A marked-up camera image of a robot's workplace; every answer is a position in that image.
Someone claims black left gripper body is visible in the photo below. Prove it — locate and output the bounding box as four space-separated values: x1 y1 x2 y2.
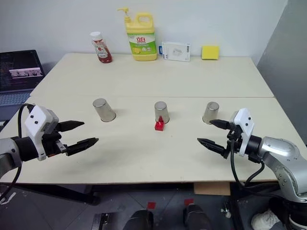
42 122 70 158

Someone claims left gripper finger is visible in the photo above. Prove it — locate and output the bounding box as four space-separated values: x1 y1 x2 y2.
58 120 85 133
65 137 99 157

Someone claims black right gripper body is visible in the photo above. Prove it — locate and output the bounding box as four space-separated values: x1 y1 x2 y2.
224 119 243 160

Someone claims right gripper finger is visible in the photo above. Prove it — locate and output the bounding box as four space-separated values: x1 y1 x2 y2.
197 137 228 159
209 119 231 131

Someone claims steel cup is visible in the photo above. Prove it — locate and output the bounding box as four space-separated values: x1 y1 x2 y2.
154 101 171 124
92 97 117 123
202 101 220 124

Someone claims brown cardboard piece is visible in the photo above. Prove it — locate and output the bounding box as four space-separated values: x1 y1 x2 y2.
193 182 231 196

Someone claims small red block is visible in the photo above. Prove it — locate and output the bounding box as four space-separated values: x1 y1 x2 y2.
154 115 166 132

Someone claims yellow sponge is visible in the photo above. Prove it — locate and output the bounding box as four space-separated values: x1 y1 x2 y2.
201 45 220 60

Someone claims dark rounded shape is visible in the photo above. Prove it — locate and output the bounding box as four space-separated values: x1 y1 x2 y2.
123 209 154 230
183 203 213 230

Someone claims open laptop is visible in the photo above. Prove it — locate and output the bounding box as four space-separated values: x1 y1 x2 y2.
0 49 46 107

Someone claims black ribbed floor object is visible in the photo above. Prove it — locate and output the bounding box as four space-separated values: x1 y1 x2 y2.
92 212 114 230

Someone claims red ketchup bottle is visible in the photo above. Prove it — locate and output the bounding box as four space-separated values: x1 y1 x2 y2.
90 31 113 64

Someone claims white product box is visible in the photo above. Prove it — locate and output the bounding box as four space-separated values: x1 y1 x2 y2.
158 41 192 62

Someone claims white shoe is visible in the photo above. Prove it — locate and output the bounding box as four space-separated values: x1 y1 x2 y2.
251 207 282 230

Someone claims yellow detergent pump bottle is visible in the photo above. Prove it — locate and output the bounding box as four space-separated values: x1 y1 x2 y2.
117 7 158 62

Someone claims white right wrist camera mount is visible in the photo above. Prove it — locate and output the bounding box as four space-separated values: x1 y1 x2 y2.
229 108 256 157

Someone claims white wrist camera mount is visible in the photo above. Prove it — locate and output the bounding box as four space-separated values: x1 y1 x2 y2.
24 105 59 161
229 108 256 157

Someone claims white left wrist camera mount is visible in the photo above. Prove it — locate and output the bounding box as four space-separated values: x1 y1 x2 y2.
24 105 59 161

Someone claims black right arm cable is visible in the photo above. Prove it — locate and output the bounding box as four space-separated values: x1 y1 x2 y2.
229 139 266 190

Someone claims black table leg frame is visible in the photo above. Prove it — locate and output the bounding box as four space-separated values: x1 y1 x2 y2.
0 184 101 206

